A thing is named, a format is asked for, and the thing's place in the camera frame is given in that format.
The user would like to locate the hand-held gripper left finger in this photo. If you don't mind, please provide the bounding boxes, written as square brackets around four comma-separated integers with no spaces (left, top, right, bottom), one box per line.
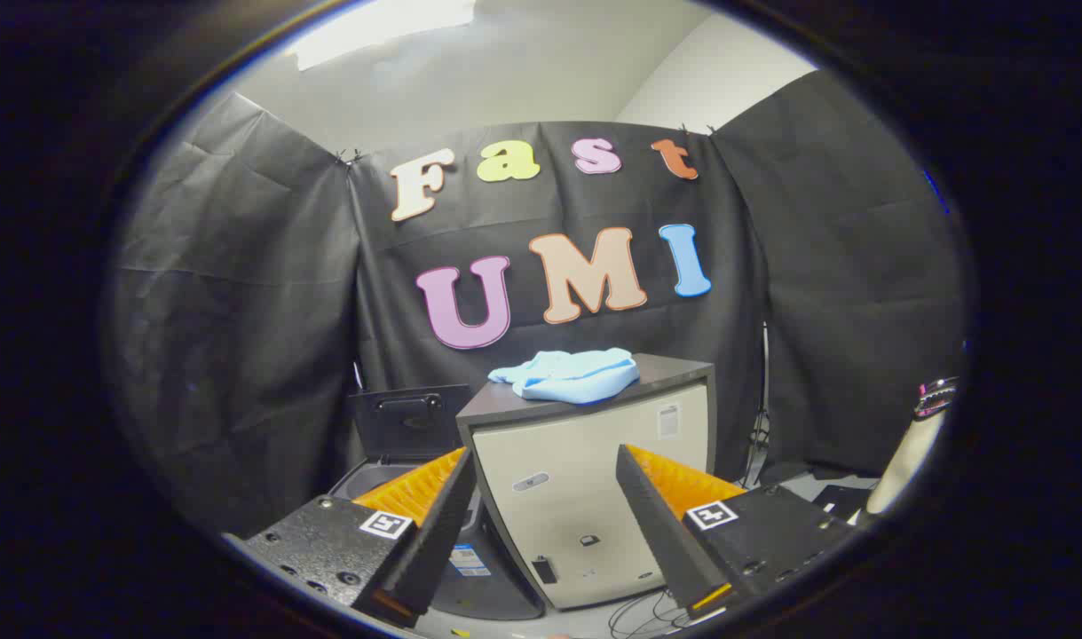
[225,446,478,629]

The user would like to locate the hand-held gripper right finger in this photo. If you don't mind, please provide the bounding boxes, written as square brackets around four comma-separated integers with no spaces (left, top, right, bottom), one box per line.
[616,444,861,622]

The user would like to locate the dark grey washing machine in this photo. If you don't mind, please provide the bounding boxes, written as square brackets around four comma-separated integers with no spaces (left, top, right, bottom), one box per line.
[328,457,546,622]

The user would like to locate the light blue cloth garment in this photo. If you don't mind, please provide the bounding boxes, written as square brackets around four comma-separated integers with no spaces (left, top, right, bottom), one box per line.
[487,348,641,406]

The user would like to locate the flat black floor object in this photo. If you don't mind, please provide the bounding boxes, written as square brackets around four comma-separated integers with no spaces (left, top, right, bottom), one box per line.
[811,484,879,525]

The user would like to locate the white bottle with dark cap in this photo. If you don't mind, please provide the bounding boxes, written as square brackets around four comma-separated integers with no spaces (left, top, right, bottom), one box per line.
[865,377,960,516]

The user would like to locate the black backdrop cloth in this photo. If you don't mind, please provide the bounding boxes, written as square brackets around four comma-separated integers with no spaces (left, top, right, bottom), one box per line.
[106,69,967,538]

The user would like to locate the thin floor cables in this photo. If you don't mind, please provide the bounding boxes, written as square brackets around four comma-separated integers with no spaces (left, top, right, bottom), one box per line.
[607,588,703,638]

